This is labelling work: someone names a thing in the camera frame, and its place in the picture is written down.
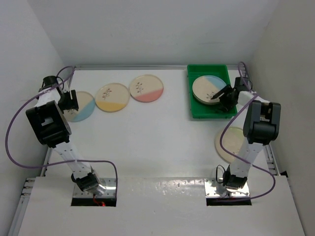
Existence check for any beige plate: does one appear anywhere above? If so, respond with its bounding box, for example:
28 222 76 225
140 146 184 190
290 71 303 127
95 83 130 113
215 126 244 164
64 91 95 122
192 75 227 99
193 94 220 105
129 74 164 103

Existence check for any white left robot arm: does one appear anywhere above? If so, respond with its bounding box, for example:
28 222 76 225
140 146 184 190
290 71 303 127
26 83 104 195

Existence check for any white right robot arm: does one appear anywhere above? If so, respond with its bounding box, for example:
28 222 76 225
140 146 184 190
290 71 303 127
213 76 282 190

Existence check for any green plastic bin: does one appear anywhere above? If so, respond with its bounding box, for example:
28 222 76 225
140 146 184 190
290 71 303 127
187 64 237 119

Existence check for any white front cover board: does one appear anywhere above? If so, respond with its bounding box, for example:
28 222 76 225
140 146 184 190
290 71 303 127
19 177 304 236

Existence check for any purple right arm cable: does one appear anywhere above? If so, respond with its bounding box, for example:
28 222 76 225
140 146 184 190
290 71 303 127
216 61 276 203

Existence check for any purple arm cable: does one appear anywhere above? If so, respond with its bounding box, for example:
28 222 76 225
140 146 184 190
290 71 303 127
216 61 276 203
4 65 118 195

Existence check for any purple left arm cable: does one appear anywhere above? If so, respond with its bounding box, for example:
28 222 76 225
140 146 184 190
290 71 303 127
4 65 118 195

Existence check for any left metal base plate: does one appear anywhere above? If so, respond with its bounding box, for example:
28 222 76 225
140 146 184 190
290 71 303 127
72 178 116 199

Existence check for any metal base plate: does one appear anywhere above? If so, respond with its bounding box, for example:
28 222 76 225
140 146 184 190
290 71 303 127
204 178 250 199
72 178 116 199

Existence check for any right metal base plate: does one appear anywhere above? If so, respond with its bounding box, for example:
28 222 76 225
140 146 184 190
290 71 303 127
204 178 250 199

